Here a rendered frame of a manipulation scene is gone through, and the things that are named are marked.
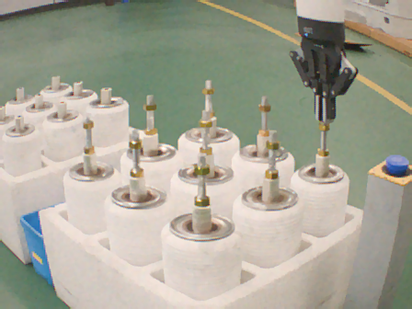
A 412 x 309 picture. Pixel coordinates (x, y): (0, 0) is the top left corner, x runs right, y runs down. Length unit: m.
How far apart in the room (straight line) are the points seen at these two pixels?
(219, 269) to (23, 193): 0.50
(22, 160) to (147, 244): 0.41
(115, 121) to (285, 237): 0.55
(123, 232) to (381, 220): 0.34
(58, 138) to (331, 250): 0.58
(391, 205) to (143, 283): 0.33
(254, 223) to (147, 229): 0.13
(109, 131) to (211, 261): 0.58
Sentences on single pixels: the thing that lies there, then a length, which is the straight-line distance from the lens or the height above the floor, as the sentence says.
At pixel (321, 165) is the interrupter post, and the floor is 0.27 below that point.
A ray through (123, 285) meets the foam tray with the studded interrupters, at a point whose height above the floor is 0.16.
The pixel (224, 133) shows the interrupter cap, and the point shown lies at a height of 0.25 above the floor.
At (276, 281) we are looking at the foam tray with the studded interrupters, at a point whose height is 0.18.
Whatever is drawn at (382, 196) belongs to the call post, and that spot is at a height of 0.29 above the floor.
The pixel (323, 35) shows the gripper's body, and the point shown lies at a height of 0.47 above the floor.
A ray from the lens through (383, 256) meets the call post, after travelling 0.81.
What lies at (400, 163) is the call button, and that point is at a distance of 0.78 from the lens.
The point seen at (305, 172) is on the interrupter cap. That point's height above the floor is 0.25.
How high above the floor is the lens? 0.59
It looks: 20 degrees down
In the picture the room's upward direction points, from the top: straight up
